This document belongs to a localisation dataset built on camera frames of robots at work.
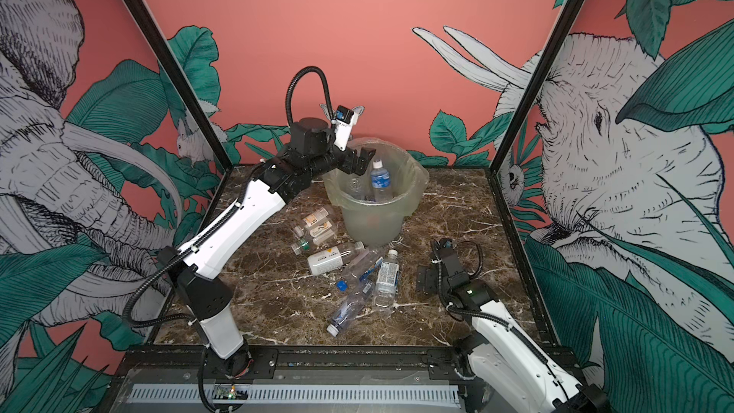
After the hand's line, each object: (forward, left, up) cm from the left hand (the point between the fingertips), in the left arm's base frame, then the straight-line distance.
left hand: (361, 138), depth 69 cm
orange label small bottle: (+1, +17, -37) cm, 40 cm away
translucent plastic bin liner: (-2, -3, -37) cm, 37 cm away
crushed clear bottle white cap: (-28, +5, -40) cm, 50 cm away
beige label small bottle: (-5, +14, -37) cm, 40 cm away
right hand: (-21, -19, -33) cm, 43 cm away
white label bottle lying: (-15, +12, -36) cm, 41 cm away
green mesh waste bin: (+7, -3, -28) cm, 29 cm away
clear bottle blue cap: (-19, +2, -38) cm, 42 cm away
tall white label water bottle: (-22, -7, -36) cm, 43 cm away
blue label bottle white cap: (+8, -6, -26) cm, 28 cm away
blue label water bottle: (+6, +2, -26) cm, 26 cm away
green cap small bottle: (-9, +22, -38) cm, 45 cm away
